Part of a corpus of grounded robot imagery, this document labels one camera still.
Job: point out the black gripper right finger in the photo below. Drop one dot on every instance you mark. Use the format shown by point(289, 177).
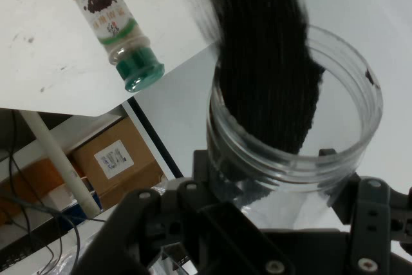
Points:
point(376, 223)

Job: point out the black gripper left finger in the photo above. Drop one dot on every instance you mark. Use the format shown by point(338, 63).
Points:
point(225, 239)

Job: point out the clear plastic jar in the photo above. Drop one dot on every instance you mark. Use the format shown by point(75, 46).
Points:
point(289, 172)

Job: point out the cardboard box white label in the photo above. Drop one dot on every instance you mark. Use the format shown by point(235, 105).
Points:
point(145, 159)

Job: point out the white slanted desk leg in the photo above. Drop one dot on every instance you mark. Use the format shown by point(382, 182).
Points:
point(58, 159)

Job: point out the black granules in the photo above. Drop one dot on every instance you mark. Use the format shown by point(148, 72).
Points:
point(264, 46)

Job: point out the plain cardboard box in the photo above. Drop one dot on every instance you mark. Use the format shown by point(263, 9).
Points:
point(32, 175)

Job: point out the green-capped pepper spice bottle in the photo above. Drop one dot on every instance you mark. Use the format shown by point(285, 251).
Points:
point(106, 14)

